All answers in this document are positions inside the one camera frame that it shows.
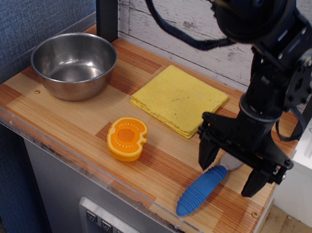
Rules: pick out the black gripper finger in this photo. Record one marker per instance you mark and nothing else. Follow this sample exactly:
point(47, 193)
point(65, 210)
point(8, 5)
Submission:
point(208, 150)
point(255, 182)

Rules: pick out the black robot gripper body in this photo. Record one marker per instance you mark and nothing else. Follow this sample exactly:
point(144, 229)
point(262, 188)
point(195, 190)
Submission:
point(248, 138)

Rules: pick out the blue handled metal fork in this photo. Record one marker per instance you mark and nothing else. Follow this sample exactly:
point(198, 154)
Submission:
point(197, 193)

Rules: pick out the orange toy fruit half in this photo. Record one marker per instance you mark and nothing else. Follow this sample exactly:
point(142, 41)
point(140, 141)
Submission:
point(126, 138)

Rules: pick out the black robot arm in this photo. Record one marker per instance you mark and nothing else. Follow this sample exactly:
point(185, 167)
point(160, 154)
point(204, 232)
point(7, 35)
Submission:
point(281, 40)

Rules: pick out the yellow folded napkin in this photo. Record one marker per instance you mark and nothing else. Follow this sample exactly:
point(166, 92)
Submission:
point(178, 100)

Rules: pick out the grey dispenser button panel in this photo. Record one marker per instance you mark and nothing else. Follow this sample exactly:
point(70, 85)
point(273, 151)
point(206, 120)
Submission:
point(96, 219)

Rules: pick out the clear acrylic table guard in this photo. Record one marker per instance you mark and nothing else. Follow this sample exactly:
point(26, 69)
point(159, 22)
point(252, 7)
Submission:
point(31, 176)

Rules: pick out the stainless steel bowl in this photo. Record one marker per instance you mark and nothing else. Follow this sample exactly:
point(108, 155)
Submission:
point(74, 66)

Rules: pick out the black left vertical post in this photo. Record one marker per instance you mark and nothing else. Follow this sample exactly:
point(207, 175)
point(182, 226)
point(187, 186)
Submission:
point(107, 19)

